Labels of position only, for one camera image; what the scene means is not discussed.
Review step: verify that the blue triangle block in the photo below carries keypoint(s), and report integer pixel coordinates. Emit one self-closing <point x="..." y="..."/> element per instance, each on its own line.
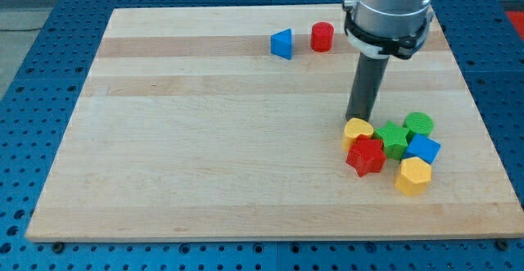
<point x="281" y="44"/>

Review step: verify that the yellow heart block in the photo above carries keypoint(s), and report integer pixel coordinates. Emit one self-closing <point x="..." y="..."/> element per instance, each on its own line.
<point x="353" y="129"/>

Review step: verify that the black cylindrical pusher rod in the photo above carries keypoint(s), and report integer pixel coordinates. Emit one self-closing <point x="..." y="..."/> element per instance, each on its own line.
<point x="365" y="87"/>

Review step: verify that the yellow hexagon block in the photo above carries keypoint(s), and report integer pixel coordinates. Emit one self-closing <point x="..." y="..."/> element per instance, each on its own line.
<point x="413" y="176"/>

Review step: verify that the red cylinder block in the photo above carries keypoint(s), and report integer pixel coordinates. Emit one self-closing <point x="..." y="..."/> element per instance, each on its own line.
<point x="321" y="37"/>

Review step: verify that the green cylinder block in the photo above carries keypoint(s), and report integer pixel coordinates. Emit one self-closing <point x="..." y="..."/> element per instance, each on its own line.
<point x="418" y="123"/>

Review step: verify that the red star block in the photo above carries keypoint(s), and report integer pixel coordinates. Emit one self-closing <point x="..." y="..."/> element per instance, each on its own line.
<point x="366" y="156"/>

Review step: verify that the green star block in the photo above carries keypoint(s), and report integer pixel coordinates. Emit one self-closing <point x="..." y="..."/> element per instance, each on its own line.
<point x="394" y="138"/>

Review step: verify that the blue cube block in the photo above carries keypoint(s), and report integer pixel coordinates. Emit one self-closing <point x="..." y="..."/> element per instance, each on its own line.
<point x="422" y="147"/>

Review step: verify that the light wooden board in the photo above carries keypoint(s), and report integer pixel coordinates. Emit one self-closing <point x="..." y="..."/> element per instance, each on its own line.
<point x="189" y="129"/>

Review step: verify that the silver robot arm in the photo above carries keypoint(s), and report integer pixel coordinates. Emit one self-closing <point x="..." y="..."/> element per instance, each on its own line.
<point x="383" y="28"/>

